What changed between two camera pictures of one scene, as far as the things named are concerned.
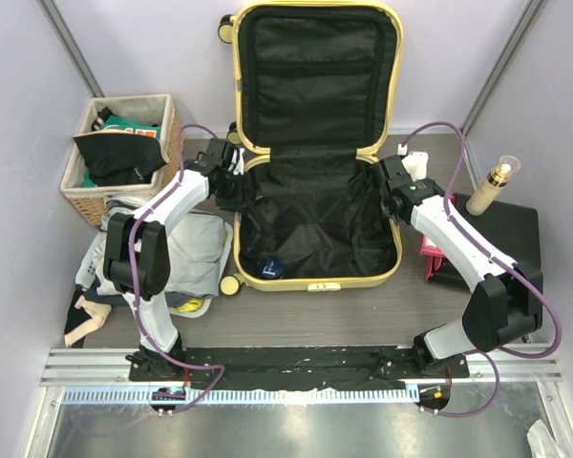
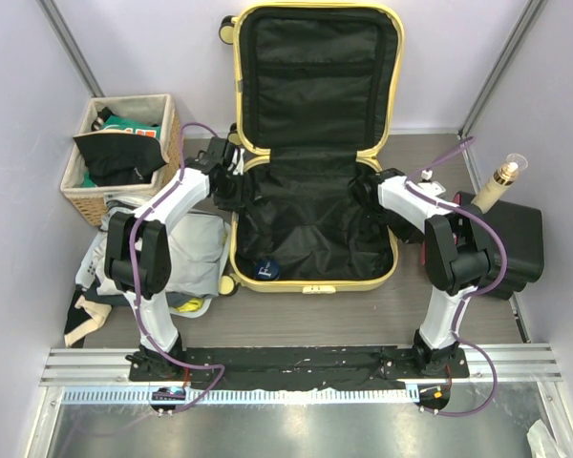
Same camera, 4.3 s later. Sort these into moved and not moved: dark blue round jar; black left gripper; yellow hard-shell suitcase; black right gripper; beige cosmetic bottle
Moved: beige cosmetic bottle; black right gripper
Not moved: dark blue round jar; black left gripper; yellow hard-shell suitcase
